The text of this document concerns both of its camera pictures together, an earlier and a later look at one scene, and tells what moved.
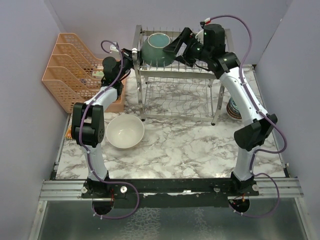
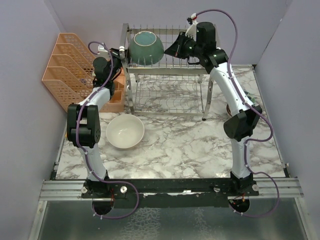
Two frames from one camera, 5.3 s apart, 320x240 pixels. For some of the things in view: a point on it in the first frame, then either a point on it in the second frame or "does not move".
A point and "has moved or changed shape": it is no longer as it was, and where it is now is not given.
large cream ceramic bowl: x=125 y=131 does not move
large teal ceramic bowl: x=153 y=54 has moved or changed shape
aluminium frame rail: x=60 y=190 does not move
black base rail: x=169 y=193 does not move
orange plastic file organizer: x=74 y=73 does not move
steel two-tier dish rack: x=168 y=87 has moved or changed shape
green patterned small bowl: x=232 y=105 has moved or changed shape
